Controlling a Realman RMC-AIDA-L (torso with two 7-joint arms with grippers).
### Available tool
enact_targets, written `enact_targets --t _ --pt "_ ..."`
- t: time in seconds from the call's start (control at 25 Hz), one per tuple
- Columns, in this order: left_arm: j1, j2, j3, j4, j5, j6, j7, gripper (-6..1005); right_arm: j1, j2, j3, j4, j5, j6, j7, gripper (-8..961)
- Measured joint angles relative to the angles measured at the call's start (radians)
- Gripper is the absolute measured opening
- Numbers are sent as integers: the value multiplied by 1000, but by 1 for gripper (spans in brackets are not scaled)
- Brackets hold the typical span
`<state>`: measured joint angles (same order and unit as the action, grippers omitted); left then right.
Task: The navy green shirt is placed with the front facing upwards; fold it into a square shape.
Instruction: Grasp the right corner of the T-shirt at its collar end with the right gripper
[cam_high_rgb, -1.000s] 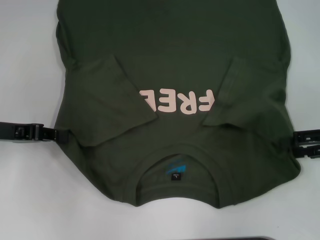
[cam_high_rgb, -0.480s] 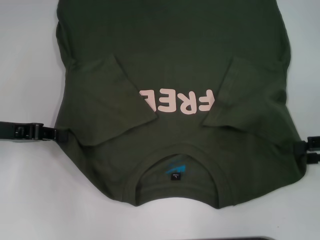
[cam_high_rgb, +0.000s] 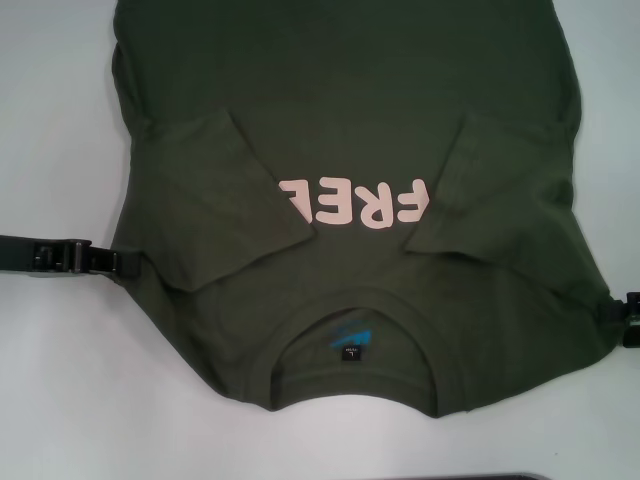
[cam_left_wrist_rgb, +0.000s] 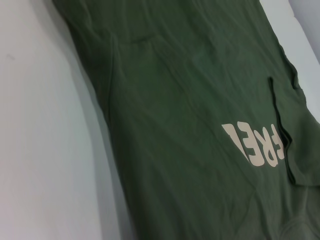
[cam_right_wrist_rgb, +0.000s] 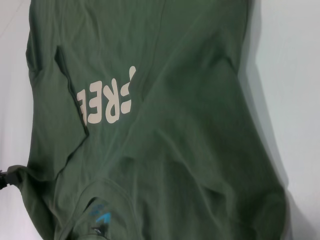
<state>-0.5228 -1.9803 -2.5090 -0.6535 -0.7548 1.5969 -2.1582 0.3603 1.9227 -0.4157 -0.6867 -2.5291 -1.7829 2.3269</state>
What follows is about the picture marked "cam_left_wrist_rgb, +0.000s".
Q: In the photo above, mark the dark green FREE T-shirt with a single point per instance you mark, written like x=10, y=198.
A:
x=200, y=100

